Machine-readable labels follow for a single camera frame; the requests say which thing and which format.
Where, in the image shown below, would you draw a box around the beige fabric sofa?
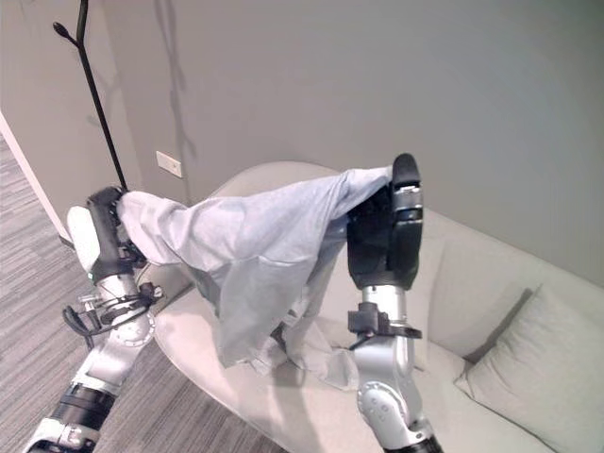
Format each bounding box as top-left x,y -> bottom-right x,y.
136,160 -> 604,453

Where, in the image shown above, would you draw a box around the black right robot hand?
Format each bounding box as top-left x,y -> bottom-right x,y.
345,153 -> 423,290

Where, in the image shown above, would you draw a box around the beige square cushion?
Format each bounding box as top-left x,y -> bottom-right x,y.
453,283 -> 604,453

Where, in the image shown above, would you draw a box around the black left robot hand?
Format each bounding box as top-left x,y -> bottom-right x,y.
67,186 -> 147,285

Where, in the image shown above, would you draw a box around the white wall outlet plate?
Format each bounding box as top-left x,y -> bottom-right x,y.
156,150 -> 183,179

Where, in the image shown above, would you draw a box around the light blue shirt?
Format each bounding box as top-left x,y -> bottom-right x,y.
114,164 -> 395,392

